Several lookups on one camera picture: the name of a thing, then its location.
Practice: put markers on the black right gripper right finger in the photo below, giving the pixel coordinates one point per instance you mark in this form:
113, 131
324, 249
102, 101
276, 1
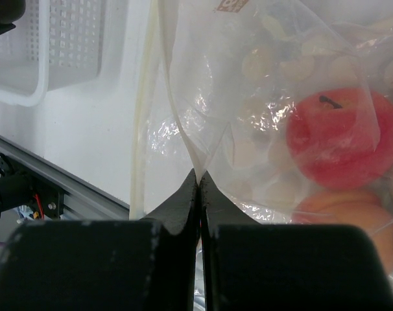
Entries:
253, 266

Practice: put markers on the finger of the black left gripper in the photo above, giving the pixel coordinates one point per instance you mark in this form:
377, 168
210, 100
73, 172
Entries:
10, 12

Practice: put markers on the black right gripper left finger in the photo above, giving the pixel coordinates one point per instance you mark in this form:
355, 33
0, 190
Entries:
146, 264

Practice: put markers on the orange toy peach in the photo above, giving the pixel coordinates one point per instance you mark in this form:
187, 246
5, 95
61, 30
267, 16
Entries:
359, 207

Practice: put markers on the red toy apple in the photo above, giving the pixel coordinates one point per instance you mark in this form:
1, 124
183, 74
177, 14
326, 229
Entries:
341, 139

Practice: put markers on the clear zip top bag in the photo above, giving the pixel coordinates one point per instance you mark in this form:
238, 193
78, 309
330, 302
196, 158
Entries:
219, 80

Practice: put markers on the white perforated plastic basket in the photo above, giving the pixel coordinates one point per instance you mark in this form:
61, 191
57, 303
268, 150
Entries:
56, 44

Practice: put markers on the aluminium rail frame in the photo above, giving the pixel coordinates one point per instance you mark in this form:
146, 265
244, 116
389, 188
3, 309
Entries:
81, 200

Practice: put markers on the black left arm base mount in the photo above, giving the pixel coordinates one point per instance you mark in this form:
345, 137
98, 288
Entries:
21, 186

